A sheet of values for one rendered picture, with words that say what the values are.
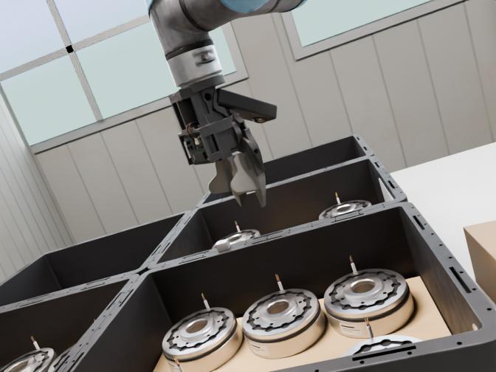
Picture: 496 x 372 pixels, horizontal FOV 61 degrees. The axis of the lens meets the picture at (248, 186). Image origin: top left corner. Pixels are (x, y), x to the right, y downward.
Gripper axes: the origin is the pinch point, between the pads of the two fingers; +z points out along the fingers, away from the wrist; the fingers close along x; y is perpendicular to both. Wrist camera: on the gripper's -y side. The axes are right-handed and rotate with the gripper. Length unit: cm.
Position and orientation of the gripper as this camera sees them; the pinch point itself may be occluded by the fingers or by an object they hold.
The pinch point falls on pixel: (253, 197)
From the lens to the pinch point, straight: 69.1
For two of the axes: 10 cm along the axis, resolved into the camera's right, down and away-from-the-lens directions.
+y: -7.5, 3.9, -5.4
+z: 3.3, 9.2, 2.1
